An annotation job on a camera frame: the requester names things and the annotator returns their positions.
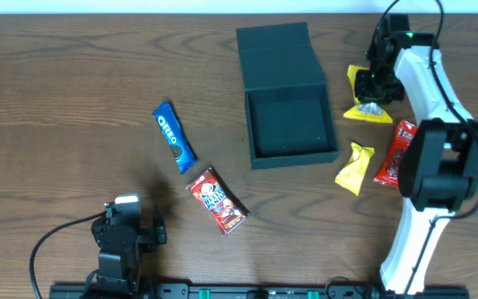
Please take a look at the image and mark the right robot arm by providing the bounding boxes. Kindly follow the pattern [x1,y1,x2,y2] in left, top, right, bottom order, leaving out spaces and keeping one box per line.
[354,29,478,298]

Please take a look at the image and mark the dark green open box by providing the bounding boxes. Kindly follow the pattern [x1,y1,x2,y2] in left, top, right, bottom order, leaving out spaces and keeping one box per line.
[237,22,339,169]

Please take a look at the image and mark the black cable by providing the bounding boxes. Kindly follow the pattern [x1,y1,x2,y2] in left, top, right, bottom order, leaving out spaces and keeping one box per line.
[369,0,478,296]
[29,210,110,299]

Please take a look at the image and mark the blue Oreo cookie pack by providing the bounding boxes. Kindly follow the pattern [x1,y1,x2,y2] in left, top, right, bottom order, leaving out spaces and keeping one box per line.
[153,100,198,174]

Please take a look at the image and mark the yellow nut snack bag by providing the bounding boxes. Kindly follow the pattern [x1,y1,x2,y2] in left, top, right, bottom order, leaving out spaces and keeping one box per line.
[343,65,393,124]

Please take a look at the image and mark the left black cable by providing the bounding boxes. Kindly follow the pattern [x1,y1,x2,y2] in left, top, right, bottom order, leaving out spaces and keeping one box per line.
[29,210,110,299]

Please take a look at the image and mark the right black cable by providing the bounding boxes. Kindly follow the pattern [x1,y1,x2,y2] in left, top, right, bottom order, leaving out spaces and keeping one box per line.
[369,0,478,296]

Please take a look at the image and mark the red Hello Panda snack pack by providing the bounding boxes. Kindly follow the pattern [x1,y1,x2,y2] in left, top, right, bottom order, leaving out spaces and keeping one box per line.
[186,167,247,236]

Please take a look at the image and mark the red dried fruit snack bag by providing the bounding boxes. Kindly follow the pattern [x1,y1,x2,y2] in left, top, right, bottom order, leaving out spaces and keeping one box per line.
[373,120,417,187]

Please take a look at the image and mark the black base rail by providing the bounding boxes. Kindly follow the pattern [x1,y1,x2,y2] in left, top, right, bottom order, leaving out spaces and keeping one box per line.
[48,282,471,299]

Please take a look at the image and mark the small yellow wrapped snack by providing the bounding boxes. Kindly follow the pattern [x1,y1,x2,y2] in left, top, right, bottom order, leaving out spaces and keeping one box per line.
[334,141,375,196]

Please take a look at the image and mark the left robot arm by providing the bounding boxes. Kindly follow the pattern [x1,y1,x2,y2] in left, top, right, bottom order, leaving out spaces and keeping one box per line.
[80,196,167,298]

